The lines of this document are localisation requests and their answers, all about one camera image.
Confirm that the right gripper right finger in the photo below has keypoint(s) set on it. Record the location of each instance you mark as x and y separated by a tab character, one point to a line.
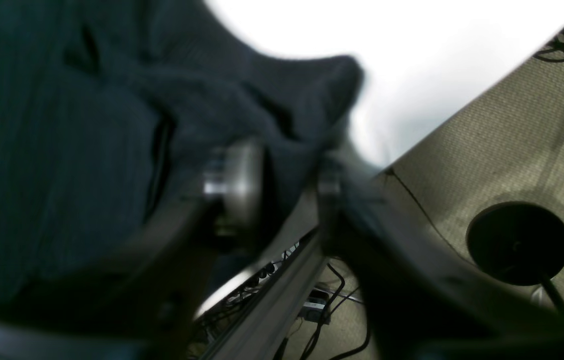
422	301

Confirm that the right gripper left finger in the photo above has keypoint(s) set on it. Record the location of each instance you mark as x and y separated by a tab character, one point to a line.
139	302

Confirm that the black T-shirt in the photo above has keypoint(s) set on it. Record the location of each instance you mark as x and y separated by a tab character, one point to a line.
108	108

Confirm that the black round stand base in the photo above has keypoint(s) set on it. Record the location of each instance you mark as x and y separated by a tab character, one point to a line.
519	244

